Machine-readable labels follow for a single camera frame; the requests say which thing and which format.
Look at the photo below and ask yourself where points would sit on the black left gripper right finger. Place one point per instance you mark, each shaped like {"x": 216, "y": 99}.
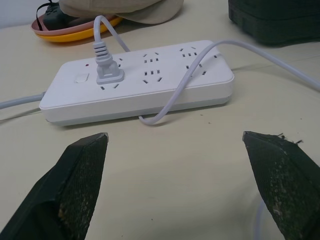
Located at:
{"x": 282, "y": 185}

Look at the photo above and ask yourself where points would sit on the stacked pink and yellow plates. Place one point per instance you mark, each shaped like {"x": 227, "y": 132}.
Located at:
{"x": 75, "y": 35}

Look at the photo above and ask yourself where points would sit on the black game controller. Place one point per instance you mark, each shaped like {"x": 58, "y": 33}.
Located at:
{"x": 53, "y": 16}

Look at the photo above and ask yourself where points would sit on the white power strip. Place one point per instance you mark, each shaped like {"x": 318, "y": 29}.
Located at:
{"x": 147, "y": 82}

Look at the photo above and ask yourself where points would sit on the beige cloth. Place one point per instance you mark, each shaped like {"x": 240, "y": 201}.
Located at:
{"x": 130, "y": 8}

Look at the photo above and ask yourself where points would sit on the pink plate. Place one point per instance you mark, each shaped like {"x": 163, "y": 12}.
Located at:
{"x": 60, "y": 31}

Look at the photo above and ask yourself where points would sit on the black foam case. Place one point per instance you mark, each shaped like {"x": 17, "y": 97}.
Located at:
{"x": 277, "y": 21}

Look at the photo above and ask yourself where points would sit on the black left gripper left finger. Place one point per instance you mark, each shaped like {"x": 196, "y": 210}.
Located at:
{"x": 72, "y": 190}

